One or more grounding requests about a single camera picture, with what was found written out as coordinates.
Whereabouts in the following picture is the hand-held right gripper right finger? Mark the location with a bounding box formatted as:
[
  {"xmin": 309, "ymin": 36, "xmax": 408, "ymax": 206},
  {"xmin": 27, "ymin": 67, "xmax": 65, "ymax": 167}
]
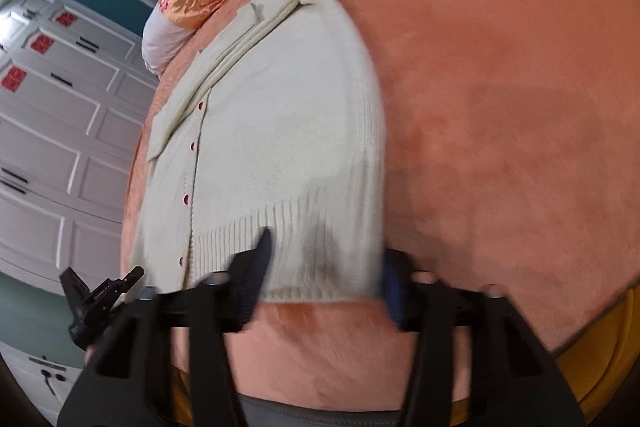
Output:
[{"xmin": 382, "ymin": 247, "xmax": 583, "ymax": 427}]

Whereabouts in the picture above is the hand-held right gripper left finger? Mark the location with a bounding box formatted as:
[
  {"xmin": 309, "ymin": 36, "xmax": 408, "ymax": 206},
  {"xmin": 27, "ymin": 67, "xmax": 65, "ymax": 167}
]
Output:
[{"xmin": 57, "ymin": 227, "xmax": 274, "ymax": 427}]

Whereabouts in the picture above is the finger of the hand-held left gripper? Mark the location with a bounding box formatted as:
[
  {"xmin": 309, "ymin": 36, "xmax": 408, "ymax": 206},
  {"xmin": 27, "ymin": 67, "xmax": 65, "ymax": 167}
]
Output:
[
  {"xmin": 100, "ymin": 266, "xmax": 146, "ymax": 304},
  {"xmin": 59, "ymin": 268, "xmax": 92, "ymax": 305}
]

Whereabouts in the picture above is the cream knit cardigan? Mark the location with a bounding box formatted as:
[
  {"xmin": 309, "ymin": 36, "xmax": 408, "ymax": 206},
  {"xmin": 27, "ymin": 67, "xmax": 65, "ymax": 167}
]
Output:
[{"xmin": 129, "ymin": 0, "xmax": 387, "ymax": 305}]

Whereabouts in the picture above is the white low cabinet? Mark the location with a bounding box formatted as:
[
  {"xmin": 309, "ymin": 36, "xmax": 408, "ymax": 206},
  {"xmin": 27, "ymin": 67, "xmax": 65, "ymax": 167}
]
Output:
[{"xmin": 7, "ymin": 346, "xmax": 87, "ymax": 425}]

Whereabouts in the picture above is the white panelled wardrobe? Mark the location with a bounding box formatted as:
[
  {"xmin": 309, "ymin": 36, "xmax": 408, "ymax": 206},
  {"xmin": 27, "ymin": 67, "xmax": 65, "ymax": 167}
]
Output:
[{"xmin": 0, "ymin": 0, "xmax": 162, "ymax": 303}]

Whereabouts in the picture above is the grey clothing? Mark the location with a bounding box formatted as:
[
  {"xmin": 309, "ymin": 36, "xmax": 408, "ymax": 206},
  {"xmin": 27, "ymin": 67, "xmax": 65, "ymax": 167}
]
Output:
[{"xmin": 235, "ymin": 391, "xmax": 407, "ymax": 427}]

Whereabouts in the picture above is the orange plush blanket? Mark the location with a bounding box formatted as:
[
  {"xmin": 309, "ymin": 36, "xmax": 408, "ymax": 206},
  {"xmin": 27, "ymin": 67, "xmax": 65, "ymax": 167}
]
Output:
[{"xmin": 119, "ymin": 0, "xmax": 640, "ymax": 413}]

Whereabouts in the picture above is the yellow clothing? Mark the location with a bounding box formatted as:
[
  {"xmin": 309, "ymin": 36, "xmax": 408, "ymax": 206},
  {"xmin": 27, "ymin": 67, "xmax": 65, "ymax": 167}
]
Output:
[{"xmin": 550, "ymin": 282, "xmax": 640, "ymax": 427}]

